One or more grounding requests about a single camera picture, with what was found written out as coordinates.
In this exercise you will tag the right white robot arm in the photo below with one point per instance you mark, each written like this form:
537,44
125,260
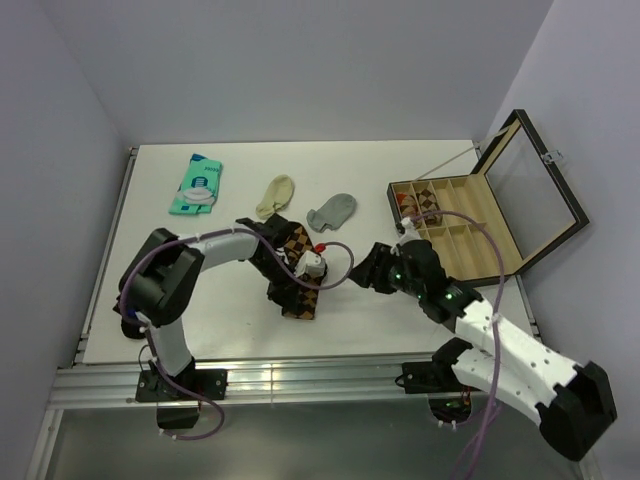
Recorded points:
571,404

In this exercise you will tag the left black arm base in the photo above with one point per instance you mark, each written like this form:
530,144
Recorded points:
180,400

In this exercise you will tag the brown argyle sock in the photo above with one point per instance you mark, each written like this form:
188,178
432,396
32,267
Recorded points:
429,208
306,299

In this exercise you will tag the black compartment storage box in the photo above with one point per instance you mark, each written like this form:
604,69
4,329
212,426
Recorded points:
513,209

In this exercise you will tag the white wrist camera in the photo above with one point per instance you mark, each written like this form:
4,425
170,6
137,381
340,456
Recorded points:
409,232
311,264

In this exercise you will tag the rolled brown argyle sock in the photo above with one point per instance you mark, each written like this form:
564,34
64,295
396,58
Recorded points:
429,208

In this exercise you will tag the cream ankle sock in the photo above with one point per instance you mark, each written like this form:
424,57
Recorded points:
276,197

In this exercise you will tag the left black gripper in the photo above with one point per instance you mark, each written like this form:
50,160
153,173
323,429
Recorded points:
284,292

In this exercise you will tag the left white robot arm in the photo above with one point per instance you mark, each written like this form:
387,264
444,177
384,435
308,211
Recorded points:
159,282

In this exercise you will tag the grey ankle sock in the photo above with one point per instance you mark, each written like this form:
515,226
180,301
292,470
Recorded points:
332,214

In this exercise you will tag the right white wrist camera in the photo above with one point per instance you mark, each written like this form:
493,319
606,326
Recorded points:
409,232

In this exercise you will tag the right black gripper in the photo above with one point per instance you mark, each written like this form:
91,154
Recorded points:
380,255

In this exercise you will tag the teal patterned sock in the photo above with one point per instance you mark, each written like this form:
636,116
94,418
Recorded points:
199,188

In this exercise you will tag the aluminium frame rail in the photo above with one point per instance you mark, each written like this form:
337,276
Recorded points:
305,380

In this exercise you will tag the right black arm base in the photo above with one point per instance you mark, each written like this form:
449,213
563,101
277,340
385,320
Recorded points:
449,400

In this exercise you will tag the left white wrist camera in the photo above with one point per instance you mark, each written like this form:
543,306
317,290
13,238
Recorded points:
311,264

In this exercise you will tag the black blue sock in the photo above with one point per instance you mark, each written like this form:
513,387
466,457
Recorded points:
133,322

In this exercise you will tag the rolled orange argyle sock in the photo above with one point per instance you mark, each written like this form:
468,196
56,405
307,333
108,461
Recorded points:
408,208

